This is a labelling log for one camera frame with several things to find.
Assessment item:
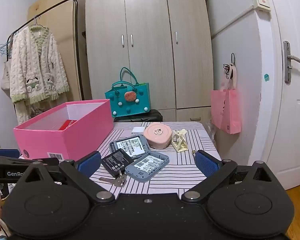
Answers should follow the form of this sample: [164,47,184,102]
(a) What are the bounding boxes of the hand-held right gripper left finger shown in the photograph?
[20,151,115,205]

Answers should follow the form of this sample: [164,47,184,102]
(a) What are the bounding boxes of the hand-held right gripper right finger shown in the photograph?
[181,150,278,203]

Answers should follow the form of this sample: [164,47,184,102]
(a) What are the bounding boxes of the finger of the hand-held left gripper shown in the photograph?
[0,149,21,157]
[0,155,60,167]

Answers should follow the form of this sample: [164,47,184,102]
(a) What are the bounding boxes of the silver key bunch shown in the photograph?
[99,172,127,188]

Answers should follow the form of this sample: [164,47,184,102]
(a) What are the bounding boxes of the cream plastic phone stand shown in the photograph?
[170,129,189,152]

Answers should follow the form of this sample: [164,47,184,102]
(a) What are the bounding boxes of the pink cardboard box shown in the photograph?
[13,99,114,161]

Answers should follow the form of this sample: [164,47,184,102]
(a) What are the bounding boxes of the dark grey pocket router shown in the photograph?
[109,134,151,159]

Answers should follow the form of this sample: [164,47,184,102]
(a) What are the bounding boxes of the pink round case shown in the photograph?
[143,122,172,150]

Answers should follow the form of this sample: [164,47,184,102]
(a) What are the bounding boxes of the light grey pocket router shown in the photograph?
[125,152,170,182]

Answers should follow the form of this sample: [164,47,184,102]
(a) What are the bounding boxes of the black flat battery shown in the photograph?
[101,148,135,178]

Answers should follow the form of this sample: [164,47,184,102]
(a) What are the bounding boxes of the clear plastic bag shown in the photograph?
[206,121,217,140]

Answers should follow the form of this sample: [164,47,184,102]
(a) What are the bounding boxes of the pink shopping bag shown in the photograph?
[211,64,242,135]

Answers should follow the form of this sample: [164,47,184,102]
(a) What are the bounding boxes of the teal felt handbag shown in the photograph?
[105,67,151,118]

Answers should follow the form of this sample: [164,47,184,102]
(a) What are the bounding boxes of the white canvas tote bag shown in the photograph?
[0,59,13,97]

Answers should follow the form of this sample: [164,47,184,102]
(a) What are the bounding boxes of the black suitcase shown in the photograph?
[113,109,163,123]

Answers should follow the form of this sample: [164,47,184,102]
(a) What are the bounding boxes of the white door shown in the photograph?
[265,0,300,190]

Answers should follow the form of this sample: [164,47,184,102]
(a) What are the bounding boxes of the blue clothes hangers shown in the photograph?
[0,42,12,58]

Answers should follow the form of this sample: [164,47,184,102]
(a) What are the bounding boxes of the beige wardrobe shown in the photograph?
[83,0,214,123]

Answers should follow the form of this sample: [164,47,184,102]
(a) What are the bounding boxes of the light wooden cabinet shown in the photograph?
[27,0,92,105]

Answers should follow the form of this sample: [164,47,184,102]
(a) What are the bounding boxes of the black wire hook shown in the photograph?
[223,53,237,75]

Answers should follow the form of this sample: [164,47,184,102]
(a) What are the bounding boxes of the silver door handle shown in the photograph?
[283,41,300,84]

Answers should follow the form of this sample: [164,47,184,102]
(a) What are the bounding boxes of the wire clothes hanger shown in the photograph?
[27,15,49,30]

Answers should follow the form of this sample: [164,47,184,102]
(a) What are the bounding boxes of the beige wall switch box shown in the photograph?
[251,0,272,12]

